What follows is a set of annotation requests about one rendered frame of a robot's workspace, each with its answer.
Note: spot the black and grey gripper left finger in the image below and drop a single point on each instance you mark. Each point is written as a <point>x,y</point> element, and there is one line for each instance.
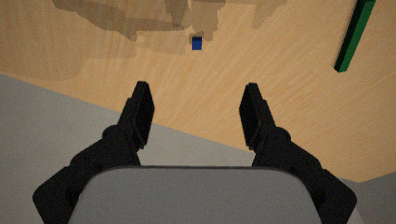
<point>56,198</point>

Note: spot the green rod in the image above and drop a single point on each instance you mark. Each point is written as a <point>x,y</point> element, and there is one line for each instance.
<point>355,30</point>

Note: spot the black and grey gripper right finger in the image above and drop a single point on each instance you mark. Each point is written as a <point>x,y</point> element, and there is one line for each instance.
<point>334,200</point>

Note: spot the small blue block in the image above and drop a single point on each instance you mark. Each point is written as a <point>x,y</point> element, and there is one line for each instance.
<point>196,43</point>

